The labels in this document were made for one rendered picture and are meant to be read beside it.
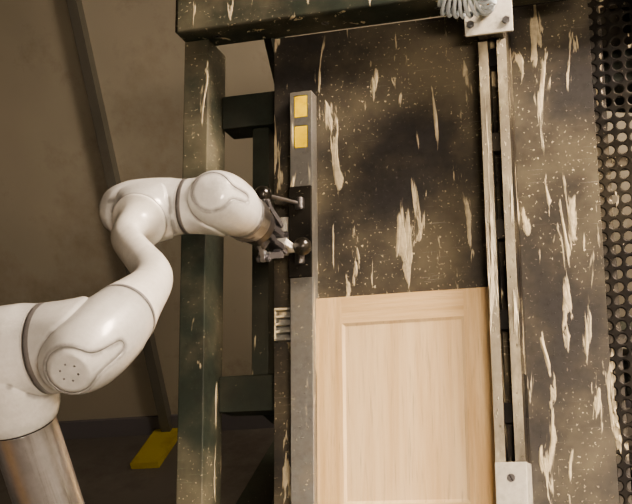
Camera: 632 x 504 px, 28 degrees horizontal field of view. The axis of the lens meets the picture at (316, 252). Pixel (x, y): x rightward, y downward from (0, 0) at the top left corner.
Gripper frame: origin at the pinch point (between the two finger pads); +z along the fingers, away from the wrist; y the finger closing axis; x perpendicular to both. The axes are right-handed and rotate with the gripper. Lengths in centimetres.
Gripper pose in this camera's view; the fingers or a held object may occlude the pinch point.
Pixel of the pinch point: (284, 245)
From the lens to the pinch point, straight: 255.6
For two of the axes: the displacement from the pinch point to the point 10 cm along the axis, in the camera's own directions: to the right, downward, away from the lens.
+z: 2.9, 2.2, 9.3
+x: 9.6, -0.8, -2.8
